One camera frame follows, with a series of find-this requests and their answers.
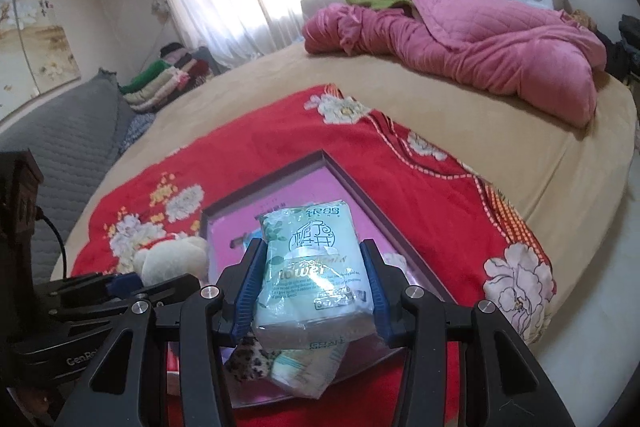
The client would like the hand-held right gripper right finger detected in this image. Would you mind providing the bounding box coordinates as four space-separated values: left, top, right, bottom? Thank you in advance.
359 238 576 427

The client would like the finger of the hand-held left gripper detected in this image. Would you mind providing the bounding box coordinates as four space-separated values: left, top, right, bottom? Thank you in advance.
50 272 143 303
50 273 201 323

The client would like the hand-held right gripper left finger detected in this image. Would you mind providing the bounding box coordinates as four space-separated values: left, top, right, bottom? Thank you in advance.
62 237 268 427

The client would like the cream plush toy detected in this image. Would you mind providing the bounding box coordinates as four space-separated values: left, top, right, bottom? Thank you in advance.
132 237 211 288

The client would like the leopard print cloth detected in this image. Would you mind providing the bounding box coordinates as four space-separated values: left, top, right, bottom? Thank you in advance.
223 337 276 383

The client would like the green white tissue packet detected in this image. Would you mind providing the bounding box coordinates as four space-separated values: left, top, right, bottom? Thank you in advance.
251 203 377 352
267 339 346 400

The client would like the dark shallow box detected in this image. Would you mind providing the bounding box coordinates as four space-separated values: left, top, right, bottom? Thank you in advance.
200 149 458 410

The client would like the pink and blue book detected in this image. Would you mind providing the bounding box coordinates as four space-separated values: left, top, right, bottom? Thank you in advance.
207 167 441 408

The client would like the grey quilted sofa cover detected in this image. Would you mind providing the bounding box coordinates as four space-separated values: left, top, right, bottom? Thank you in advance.
0 69 126 283

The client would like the blue patterned cloth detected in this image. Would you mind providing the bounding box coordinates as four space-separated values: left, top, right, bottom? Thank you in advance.
117 112 158 155

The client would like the red floral blanket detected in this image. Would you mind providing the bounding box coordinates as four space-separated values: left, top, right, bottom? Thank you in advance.
70 82 558 427

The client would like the beige bed sheet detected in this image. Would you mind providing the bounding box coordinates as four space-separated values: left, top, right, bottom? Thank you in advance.
50 39 638 348

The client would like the pile of folded clothes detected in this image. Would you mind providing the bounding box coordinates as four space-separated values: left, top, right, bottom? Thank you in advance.
120 42 226 112

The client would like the pink quilt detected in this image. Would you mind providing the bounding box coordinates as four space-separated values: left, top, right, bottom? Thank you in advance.
302 0 608 130

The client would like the dark clothes pile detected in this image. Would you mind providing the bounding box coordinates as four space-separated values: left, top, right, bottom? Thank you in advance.
605 14 640 82

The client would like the black cable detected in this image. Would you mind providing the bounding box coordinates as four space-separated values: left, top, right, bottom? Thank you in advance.
32 207 68 280

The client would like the floral wall painting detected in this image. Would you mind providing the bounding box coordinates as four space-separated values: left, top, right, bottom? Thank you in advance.
0 0 83 118

